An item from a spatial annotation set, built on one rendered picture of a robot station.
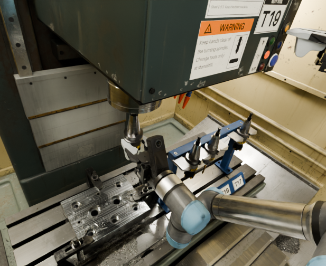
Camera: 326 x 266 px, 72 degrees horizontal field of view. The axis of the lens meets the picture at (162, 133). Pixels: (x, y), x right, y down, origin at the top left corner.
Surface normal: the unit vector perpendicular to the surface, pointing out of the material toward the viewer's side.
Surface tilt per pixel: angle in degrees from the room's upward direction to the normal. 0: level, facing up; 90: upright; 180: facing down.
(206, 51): 90
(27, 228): 0
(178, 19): 90
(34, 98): 90
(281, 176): 24
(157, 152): 59
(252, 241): 8
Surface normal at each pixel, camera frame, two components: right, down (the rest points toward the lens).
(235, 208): -0.77, -0.40
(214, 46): 0.61, 0.54
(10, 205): 0.11, -0.79
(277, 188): -0.22, -0.59
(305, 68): -0.79, 0.30
